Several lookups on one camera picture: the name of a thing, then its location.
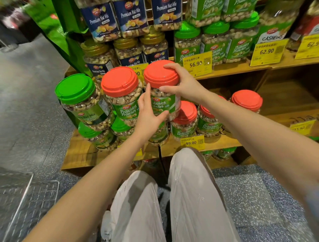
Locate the person's left forearm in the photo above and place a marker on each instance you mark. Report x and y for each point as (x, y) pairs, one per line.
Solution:
(99, 184)

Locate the person's right thumb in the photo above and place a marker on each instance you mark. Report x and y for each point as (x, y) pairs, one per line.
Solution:
(169, 89)

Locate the green-lid pistachio jar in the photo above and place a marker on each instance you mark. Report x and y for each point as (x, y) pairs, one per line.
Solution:
(187, 37)
(215, 37)
(243, 35)
(239, 8)
(204, 11)

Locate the person's left hand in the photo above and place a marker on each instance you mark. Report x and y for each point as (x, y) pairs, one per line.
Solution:
(145, 122)

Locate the person's right forearm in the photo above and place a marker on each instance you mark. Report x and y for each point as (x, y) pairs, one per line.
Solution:
(261, 139)

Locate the green-lid nut mix jar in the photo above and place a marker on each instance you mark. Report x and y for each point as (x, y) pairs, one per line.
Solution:
(99, 138)
(121, 128)
(76, 89)

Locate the stack of blue-label nut jars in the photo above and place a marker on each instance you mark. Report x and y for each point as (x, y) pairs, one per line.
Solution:
(129, 22)

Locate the wooden display shelf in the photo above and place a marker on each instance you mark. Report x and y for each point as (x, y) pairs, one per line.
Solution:
(79, 154)

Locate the pistachio jar with hidden lid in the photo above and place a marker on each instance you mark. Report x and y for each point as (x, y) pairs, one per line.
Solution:
(159, 136)

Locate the green shopping bag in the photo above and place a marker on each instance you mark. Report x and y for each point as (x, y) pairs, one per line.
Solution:
(62, 30)

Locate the red-lid pistachio jar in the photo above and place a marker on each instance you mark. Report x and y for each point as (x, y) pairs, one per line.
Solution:
(160, 73)
(119, 82)
(185, 114)
(246, 99)
(208, 123)

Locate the green-label cashew jar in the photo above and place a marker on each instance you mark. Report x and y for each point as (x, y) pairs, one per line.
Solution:
(276, 22)

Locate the white shoe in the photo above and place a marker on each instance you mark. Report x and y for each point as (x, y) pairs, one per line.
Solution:
(106, 225)

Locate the red-label nut jar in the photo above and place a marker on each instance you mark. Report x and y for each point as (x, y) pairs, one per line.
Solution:
(305, 23)

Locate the person's left leg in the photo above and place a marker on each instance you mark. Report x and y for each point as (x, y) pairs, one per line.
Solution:
(137, 207)

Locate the person's left thumb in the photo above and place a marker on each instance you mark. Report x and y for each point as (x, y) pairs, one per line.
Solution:
(162, 115)

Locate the yellow price tag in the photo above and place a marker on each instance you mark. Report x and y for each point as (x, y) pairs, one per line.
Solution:
(302, 127)
(192, 142)
(196, 63)
(268, 52)
(140, 71)
(307, 46)

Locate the person's right leg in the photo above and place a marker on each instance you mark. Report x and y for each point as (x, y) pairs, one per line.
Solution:
(194, 194)

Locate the person's leg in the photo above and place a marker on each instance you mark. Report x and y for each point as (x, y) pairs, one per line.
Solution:
(137, 207)
(194, 194)

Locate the person's right hand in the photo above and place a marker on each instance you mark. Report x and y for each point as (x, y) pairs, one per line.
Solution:
(189, 86)

